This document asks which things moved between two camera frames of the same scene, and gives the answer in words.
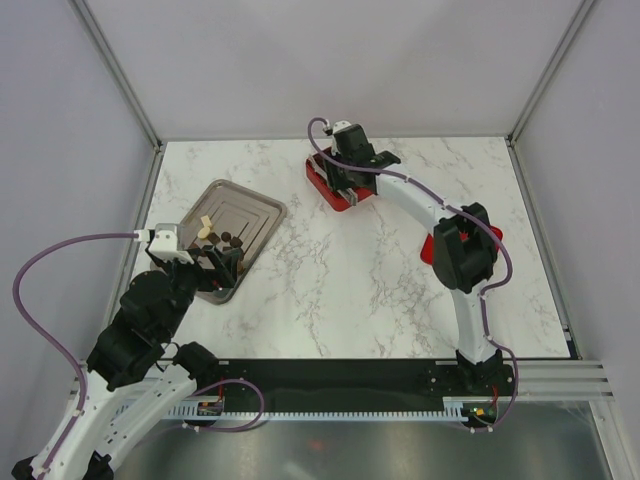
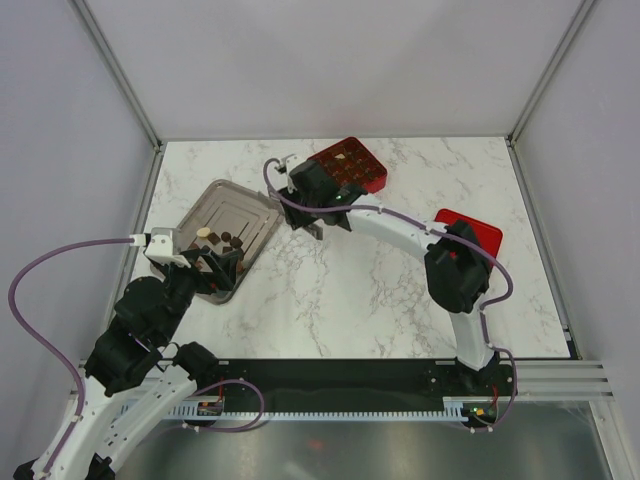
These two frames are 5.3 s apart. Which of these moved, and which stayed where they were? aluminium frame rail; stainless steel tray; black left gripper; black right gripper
Moved: black right gripper
Stayed: black left gripper; stainless steel tray; aluminium frame rail
